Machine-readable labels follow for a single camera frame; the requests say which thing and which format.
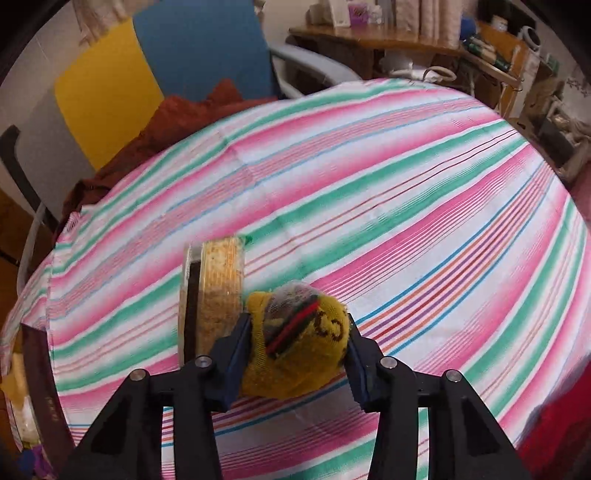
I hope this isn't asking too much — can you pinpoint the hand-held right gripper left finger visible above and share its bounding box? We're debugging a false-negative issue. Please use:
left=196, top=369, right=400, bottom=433
left=69, top=313, right=253, bottom=480

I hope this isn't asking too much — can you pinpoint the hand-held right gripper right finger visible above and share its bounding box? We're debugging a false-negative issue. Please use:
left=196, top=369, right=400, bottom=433
left=345, top=313, right=533, bottom=480

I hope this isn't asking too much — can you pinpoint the yellow sock ball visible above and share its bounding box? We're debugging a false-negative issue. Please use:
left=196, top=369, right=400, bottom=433
left=243, top=284, right=352, bottom=401

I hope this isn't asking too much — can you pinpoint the gold cardboard box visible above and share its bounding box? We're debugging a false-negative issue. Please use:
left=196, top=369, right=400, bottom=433
left=0, top=322, right=78, bottom=480

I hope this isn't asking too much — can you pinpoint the red clothing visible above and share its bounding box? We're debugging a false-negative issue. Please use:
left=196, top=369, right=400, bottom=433
left=512, top=367, right=591, bottom=480

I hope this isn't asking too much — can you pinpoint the wooden wardrobe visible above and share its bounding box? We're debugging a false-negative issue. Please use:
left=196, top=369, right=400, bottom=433
left=0, top=185, right=33, bottom=319

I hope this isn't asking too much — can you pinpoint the rust brown cloth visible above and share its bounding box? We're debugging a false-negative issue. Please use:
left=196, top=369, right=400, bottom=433
left=62, top=78, right=279, bottom=223

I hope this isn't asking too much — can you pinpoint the grey yellow blue chair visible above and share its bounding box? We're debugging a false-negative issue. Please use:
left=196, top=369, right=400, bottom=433
left=0, top=0, right=364, bottom=232

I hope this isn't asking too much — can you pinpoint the wooden shelf desk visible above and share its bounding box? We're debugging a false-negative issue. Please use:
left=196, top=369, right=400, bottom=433
left=462, top=17, right=557, bottom=95

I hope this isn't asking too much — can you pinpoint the floral curtain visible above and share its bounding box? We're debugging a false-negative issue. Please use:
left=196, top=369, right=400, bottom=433
left=392, top=0, right=468, bottom=48
left=78, top=0, right=136, bottom=44

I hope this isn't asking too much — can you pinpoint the white container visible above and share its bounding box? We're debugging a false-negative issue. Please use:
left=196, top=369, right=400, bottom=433
left=318, top=0, right=352, bottom=27

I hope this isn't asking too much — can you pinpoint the purple pack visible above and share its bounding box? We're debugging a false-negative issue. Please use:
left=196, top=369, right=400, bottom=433
left=348, top=0, right=371, bottom=25

